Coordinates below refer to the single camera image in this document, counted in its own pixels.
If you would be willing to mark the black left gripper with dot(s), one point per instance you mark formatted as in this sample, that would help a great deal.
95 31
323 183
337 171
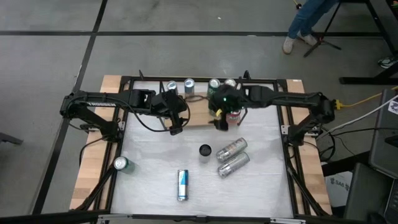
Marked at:
169 104

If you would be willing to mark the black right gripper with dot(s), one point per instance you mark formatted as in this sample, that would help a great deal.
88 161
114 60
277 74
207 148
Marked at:
225 96

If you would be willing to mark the red Fanta can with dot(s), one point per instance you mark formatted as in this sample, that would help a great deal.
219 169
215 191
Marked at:
234 117
230 82

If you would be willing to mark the blue silver Red Bull can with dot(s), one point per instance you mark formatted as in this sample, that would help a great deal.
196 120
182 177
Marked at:
172 85
189 85
183 185

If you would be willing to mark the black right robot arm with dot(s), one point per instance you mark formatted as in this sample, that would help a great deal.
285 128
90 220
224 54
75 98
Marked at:
289 98

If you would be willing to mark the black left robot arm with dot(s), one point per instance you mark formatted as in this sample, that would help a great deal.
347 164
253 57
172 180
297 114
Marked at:
93 104

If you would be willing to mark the silver Celsius can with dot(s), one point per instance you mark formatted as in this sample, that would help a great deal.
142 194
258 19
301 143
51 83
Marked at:
231 150
234 165

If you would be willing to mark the white glossy table mat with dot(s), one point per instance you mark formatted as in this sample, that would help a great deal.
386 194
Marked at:
140 202

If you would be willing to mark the white printed box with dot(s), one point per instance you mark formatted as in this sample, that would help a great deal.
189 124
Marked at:
337 186

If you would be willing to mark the black tripod stand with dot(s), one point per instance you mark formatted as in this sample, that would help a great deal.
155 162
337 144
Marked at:
321 40

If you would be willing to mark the person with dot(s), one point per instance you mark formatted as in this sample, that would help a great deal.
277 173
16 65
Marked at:
388 62
303 18

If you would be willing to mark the black computer case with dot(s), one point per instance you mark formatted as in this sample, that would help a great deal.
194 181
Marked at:
384 140

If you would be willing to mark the black floor stand foot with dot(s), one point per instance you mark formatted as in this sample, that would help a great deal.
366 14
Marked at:
9 138

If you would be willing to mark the wooden shelf with black frame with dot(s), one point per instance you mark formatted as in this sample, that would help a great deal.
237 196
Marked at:
199 115

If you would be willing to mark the black aluminium table frame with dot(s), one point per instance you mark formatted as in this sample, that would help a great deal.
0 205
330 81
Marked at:
149 79

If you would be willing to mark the black desk frame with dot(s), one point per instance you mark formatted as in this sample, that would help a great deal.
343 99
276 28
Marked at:
367 80

